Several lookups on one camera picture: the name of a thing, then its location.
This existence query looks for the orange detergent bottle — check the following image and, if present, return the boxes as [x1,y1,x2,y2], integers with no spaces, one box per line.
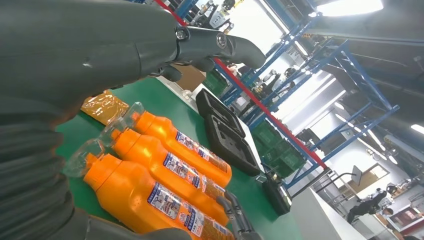
[98,116,230,227]
[123,101,233,189]
[62,138,237,240]

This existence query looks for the black remote controller with screen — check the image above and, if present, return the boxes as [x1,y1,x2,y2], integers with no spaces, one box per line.
[255,161,294,217]

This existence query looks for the yellow taped cardboard mat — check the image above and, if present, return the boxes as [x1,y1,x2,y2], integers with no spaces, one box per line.
[80,89,130,126]

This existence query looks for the white table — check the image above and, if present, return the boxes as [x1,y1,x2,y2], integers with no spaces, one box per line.
[289,186,369,240]

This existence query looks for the green plastic crate stack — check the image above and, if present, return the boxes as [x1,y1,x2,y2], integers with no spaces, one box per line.
[251,120,308,179]
[202,67,230,98]

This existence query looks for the black foam-lined carrying case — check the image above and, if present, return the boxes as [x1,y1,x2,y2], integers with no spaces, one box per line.
[195,88,262,178]

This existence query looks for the brown cardboard box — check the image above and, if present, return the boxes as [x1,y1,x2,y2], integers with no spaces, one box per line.
[172,64,207,92]

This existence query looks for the person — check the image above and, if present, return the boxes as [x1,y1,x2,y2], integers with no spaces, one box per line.
[346,187,396,225]

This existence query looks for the blue metal storage rack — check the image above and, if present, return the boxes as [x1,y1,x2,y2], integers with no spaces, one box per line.
[132,0,402,192]

